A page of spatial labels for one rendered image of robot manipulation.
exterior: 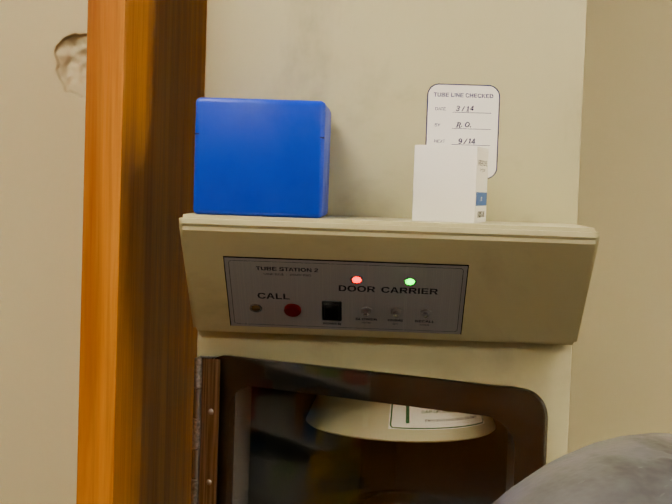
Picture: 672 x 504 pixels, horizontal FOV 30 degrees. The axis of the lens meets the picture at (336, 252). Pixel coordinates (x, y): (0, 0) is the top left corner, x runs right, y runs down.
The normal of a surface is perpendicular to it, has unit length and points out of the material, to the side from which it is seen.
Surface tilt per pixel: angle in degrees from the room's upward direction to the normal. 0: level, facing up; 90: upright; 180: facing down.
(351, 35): 90
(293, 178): 90
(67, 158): 90
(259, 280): 135
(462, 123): 90
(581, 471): 21
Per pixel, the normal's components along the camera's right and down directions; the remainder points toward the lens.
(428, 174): -0.29, 0.04
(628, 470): -0.19, -0.95
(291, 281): -0.05, 0.74
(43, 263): -0.04, 0.05
